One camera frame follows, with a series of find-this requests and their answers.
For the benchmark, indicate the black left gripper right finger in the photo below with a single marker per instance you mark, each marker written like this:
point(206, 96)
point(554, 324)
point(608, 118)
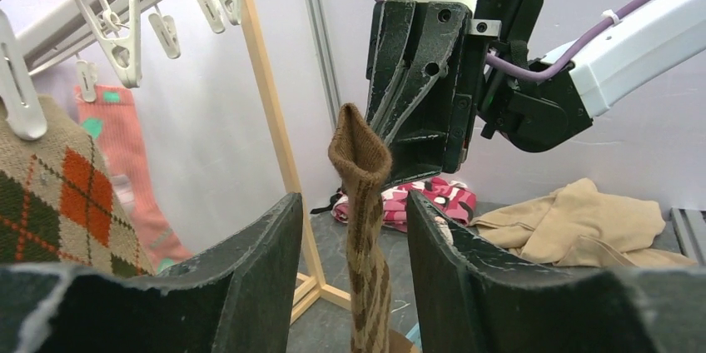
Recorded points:
point(472, 296)

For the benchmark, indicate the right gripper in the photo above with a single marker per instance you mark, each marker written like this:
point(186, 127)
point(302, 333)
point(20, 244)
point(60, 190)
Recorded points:
point(425, 66)

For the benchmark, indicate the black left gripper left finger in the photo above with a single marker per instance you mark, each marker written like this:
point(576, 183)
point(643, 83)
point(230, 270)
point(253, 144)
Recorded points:
point(236, 296)

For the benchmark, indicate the brown striped sock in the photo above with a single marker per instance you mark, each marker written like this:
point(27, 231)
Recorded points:
point(363, 163)

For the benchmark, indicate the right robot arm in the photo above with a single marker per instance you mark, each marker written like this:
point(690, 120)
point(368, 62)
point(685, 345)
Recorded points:
point(538, 104)

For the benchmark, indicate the white plastic clip hanger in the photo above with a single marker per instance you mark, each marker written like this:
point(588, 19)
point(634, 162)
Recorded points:
point(115, 25)

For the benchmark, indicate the beige cloth on floor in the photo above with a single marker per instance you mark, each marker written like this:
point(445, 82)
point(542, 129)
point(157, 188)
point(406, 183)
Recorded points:
point(577, 225)

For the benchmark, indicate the pink patterned sock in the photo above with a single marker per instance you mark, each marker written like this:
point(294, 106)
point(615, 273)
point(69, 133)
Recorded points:
point(112, 120)

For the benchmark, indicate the wooden rack frame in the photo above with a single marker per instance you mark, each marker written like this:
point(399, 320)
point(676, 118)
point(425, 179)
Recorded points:
point(313, 286)

